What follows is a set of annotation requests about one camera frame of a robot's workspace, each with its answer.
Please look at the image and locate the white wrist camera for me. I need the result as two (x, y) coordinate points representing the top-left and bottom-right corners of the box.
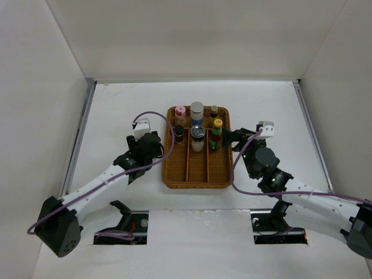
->
(256, 121), (274, 140)
(132, 118), (151, 141)

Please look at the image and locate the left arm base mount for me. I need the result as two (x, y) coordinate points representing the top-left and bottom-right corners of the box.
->
(93, 200), (149, 245)

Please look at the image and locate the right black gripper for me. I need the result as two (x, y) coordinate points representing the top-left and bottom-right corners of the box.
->
(222, 127), (265, 178)

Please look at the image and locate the black lid salt grinder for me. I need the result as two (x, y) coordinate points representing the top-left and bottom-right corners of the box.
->
(190, 125), (206, 152)

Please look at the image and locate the purple cable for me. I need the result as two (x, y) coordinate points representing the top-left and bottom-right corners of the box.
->
(26, 112), (176, 235)
(231, 129), (372, 204)

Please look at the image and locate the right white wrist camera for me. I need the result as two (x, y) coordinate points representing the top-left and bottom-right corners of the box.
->
(256, 121), (274, 140)

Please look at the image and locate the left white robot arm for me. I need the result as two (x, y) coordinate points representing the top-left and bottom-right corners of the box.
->
(34, 131), (164, 257)

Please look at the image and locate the brown wicker divided tray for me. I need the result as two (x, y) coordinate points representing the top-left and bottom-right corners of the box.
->
(162, 106), (233, 189)

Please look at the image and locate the black cap pepper bottle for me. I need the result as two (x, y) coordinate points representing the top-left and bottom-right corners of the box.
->
(174, 124), (184, 144)

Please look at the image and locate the pink cap spice jar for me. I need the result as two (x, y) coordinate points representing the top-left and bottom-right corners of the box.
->
(174, 106), (187, 127)

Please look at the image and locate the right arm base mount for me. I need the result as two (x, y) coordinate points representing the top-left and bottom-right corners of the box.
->
(251, 201), (307, 245)

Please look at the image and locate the silver cap blue label shaker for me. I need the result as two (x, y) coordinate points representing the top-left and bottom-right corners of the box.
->
(190, 102), (204, 126)

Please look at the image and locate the brown cap yellow oil bottle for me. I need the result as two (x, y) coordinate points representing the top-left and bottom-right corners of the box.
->
(209, 105), (219, 127)

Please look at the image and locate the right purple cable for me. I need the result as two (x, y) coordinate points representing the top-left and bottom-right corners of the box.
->
(231, 129), (372, 204)

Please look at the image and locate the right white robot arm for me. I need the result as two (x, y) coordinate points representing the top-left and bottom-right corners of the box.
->
(222, 121), (371, 259)

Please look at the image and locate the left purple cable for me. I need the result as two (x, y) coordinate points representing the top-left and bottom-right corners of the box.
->
(26, 112), (176, 235)

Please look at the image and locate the red green sauce bottle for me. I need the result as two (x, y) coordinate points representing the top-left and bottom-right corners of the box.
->
(208, 119), (223, 150)

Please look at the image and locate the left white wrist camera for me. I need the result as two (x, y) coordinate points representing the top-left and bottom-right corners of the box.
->
(132, 118), (151, 141)

